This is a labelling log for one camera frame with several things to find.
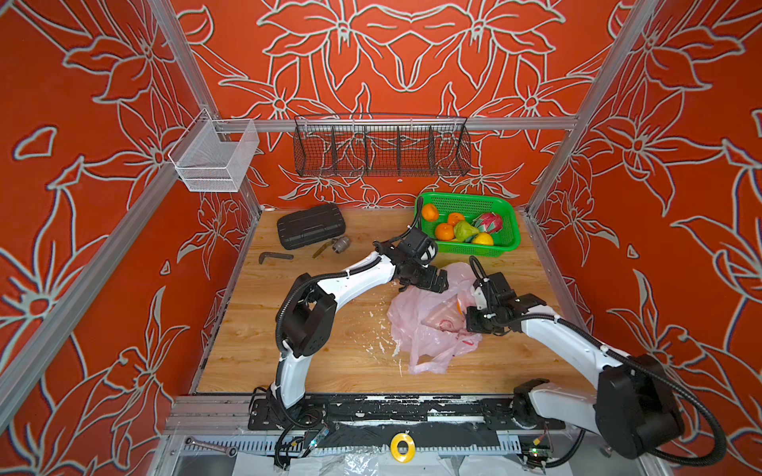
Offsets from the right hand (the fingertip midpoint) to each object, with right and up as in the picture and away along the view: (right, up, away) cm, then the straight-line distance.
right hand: (465, 320), depth 85 cm
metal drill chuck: (-40, +22, +20) cm, 50 cm away
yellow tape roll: (-20, -26, -19) cm, 38 cm away
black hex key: (-65, +18, +20) cm, 70 cm away
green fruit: (+5, +27, +17) cm, 33 cm away
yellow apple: (+12, +24, +18) cm, 32 cm away
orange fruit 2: (-1, +27, +21) cm, 34 cm away
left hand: (-8, +12, 0) cm, 15 cm away
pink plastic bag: (-11, 0, -6) cm, 13 cm away
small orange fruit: (+4, +32, +25) cm, 41 cm away
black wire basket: (-28, +57, +15) cm, 65 cm away
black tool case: (-51, +29, +22) cm, 63 cm away
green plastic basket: (+11, +37, +29) cm, 48 cm away
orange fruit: (-6, +34, +25) cm, 43 cm away
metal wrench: (-61, -26, -17) cm, 68 cm away
